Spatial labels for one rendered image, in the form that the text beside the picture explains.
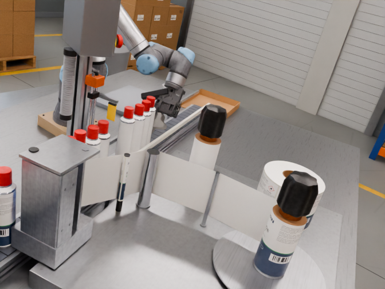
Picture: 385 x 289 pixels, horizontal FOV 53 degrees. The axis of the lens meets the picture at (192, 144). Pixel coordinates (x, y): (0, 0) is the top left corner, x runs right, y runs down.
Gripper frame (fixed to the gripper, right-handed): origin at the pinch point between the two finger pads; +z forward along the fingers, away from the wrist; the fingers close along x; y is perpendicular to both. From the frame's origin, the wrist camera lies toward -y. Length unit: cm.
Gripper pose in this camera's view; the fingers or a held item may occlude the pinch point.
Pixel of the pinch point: (149, 130)
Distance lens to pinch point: 155.3
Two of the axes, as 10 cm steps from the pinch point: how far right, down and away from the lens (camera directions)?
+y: 9.0, 3.5, -2.7
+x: 2.3, 1.5, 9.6
